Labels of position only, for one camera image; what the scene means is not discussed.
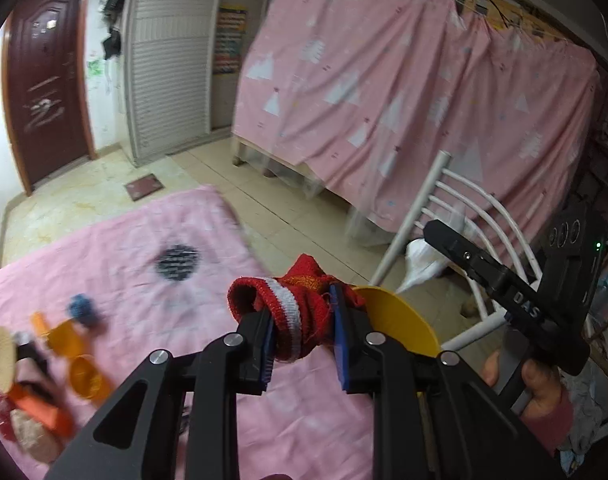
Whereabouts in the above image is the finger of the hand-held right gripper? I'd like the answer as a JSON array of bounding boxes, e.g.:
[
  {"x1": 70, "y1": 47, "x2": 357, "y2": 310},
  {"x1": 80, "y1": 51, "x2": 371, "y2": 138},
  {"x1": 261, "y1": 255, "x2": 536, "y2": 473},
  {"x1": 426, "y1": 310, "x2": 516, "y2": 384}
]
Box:
[{"x1": 423, "y1": 219, "x2": 511, "y2": 307}]

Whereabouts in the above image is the pink printed bed curtain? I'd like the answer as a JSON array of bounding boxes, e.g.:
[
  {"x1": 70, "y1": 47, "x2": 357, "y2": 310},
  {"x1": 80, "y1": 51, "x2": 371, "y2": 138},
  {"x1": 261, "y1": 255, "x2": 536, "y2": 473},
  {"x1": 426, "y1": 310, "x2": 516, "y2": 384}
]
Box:
[{"x1": 232, "y1": 0, "x2": 601, "y2": 281}]

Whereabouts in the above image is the orange plastic tool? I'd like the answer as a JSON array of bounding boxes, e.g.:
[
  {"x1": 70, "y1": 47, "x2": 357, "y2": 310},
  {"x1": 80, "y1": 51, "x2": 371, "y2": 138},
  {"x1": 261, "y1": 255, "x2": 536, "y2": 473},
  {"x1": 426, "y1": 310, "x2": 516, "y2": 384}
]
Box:
[{"x1": 8, "y1": 382, "x2": 76, "y2": 437}]

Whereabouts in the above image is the white metal chair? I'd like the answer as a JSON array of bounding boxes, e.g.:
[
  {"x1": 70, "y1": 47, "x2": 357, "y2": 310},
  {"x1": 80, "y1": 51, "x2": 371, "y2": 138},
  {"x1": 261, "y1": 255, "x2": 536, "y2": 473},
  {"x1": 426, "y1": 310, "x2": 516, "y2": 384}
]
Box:
[{"x1": 369, "y1": 152, "x2": 560, "y2": 361}]

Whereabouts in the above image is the yellow plastic bowl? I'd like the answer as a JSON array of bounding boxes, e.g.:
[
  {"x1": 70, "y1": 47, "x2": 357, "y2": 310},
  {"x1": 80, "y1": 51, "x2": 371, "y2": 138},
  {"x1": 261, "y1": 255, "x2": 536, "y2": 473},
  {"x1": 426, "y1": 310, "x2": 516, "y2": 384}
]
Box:
[{"x1": 354, "y1": 285, "x2": 442, "y2": 403}]

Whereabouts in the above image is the person's right hand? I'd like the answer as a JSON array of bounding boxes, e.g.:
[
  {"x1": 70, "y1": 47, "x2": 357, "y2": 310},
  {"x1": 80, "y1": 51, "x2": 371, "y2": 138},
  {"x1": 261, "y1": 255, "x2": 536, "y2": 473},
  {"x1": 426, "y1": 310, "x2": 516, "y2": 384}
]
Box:
[{"x1": 480, "y1": 349, "x2": 567, "y2": 420}]

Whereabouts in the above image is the grey patterned cloth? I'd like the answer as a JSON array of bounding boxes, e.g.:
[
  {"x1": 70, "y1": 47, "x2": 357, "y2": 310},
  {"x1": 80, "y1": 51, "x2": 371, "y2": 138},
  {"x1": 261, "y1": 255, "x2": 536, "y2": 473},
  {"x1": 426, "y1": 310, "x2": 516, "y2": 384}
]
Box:
[{"x1": 559, "y1": 372, "x2": 608, "y2": 473}]

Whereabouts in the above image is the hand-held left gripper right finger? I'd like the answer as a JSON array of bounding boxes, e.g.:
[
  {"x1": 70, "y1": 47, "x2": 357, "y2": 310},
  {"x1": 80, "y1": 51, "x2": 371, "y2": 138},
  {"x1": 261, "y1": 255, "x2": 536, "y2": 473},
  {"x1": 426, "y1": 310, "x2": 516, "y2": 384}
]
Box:
[{"x1": 329, "y1": 284, "x2": 560, "y2": 480}]

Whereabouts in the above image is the black small object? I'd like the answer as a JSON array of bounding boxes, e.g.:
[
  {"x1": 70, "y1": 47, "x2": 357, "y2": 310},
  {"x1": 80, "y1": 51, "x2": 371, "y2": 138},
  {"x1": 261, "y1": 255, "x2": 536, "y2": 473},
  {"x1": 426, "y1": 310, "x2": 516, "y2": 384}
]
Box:
[{"x1": 14, "y1": 332, "x2": 51, "y2": 376}]

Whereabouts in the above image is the red small object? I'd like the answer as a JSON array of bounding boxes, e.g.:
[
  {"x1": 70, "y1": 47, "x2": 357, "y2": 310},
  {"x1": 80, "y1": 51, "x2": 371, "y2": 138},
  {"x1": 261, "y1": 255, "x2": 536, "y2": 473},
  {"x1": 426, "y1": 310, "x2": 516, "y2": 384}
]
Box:
[{"x1": 0, "y1": 394, "x2": 16, "y2": 442}]

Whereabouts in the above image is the person's right forearm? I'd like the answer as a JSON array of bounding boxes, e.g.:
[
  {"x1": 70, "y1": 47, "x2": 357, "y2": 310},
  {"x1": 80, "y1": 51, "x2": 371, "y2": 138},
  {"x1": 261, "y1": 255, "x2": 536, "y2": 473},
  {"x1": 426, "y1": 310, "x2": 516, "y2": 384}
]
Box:
[{"x1": 529, "y1": 385, "x2": 578, "y2": 458}]

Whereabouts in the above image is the dark red floor mat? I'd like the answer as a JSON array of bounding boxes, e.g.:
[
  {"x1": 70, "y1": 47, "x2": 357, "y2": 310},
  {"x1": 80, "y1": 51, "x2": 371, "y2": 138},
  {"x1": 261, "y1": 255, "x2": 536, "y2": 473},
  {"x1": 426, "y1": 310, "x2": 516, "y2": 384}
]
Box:
[{"x1": 125, "y1": 174, "x2": 165, "y2": 200}]

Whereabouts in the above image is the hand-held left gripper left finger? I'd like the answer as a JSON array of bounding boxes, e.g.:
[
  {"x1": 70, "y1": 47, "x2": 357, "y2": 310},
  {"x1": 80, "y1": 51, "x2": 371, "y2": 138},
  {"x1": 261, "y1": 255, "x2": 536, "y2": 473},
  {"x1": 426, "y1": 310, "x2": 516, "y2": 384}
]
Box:
[{"x1": 44, "y1": 310, "x2": 276, "y2": 480}]

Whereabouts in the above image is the white louvered wardrobe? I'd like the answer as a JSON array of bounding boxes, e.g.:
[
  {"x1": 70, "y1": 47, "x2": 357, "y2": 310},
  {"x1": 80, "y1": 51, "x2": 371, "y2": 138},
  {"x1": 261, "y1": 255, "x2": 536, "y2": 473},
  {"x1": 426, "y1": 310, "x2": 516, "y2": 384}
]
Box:
[{"x1": 119, "y1": 0, "x2": 235, "y2": 167}]

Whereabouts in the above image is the black hanging bag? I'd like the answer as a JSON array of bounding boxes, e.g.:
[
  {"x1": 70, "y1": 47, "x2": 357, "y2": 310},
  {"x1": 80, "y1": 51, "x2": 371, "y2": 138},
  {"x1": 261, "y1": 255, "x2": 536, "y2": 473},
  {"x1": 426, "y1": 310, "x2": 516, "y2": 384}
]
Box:
[{"x1": 101, "y1": 27, "x2": 123, "y2": 59}]

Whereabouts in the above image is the colourful chart poster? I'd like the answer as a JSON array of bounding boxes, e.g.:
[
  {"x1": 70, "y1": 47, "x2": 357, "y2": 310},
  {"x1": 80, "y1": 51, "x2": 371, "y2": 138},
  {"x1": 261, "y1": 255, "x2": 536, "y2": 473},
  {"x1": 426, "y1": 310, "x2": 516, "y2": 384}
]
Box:
[{"x1": 213, "y1": 6, "x2": 248, "y2": 77}]

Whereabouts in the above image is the dark red door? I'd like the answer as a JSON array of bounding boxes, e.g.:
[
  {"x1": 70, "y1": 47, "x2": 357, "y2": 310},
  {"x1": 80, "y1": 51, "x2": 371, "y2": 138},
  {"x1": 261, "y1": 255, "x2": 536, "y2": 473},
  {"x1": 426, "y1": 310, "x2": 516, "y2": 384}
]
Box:
[{"x1": 1, "y1": 0, "x2": 97, "y2": 196}]

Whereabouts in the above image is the blue knit ball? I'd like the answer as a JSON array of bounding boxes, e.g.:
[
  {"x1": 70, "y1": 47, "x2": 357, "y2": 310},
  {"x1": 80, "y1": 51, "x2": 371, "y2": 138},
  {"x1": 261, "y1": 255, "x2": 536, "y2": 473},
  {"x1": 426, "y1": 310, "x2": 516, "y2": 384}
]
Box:
[{"x1": 68, "y1": 294, "x2": 103, "y2": 329}]

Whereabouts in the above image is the round beige brush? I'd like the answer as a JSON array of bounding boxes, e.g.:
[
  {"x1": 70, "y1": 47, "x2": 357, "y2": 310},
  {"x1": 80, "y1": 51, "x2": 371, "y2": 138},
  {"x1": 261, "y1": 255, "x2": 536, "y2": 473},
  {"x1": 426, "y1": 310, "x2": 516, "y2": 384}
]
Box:
[{"x1": 0, "y1": 327, "x2": 19, "y2": 394}]

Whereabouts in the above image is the beige sponge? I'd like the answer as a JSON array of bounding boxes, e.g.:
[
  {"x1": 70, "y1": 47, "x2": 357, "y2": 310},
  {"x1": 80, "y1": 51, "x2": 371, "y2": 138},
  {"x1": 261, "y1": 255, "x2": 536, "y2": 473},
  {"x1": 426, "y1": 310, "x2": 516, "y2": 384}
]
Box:
[{"x1": 11, "y1": 409, "x2": 66, "y2": 464}]

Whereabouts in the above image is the red knit sock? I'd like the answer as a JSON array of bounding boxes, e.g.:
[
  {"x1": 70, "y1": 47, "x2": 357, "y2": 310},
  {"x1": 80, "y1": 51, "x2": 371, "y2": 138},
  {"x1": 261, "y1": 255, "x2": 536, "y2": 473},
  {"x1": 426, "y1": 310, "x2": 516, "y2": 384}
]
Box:
[{"x1": 227, "y1": 254, "x2": 367, "y2": 362}]

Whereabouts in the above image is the white plastic bag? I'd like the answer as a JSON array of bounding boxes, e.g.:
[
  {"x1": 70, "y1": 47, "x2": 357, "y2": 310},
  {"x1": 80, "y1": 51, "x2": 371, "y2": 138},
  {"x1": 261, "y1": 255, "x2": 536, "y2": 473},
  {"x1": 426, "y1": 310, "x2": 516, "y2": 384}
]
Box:
[{"x1": 394, "y1": 210, "x2": 477, "y2": 295}]

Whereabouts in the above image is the orange plastic cup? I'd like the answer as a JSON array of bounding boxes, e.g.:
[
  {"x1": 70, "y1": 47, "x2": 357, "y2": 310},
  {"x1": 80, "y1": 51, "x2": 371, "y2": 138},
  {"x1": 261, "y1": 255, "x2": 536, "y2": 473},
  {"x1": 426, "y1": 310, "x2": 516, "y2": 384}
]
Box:
[{"x1": 68, "y1": 354, "x2": 113, "y2": 402}]

